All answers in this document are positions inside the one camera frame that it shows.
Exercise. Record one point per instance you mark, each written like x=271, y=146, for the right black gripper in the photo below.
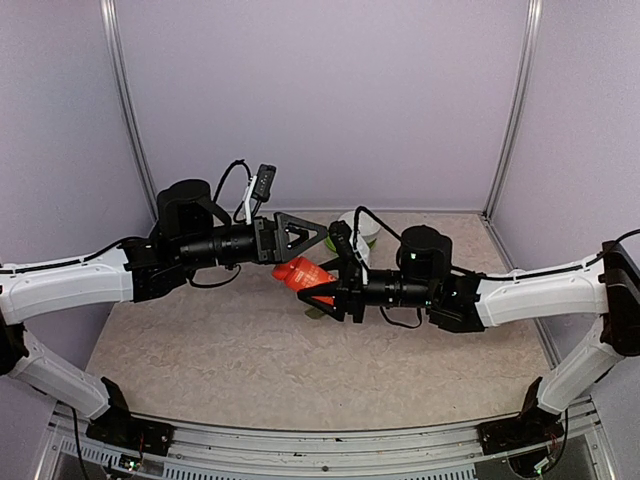
x=345, y=300

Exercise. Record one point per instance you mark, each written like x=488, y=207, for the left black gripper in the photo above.
x=272, y=240

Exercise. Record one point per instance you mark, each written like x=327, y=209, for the red cylindrical container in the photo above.
x=301, y=273

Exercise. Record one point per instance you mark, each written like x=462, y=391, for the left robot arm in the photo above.
x=192, y=233

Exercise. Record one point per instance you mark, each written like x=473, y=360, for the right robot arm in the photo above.
x=462, y=301

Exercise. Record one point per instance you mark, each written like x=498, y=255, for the green plate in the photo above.
x=330, y=242

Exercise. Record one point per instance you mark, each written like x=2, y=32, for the white ceramic bowl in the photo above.
x=368, y=228

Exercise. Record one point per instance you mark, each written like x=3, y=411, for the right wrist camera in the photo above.
x=349, y=247

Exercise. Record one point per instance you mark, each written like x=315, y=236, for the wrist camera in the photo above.
x=257, y=193
x=349, y=247

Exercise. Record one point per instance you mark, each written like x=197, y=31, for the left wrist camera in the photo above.
x=257, y=193

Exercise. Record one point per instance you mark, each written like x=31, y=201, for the front aluminium rail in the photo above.
x=204, y=451

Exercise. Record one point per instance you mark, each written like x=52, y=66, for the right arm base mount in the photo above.
x=530, y=426

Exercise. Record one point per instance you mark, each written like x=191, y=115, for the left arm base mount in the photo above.
x=118, y=427

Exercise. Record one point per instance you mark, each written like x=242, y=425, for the left aluminium frame post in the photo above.
x=115, y=48

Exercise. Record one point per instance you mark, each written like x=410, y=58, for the aluminium frame post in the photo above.
x=523, y=75
x=115, y=48

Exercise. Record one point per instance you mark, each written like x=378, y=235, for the right aluminium frame post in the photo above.
x=523, y=75

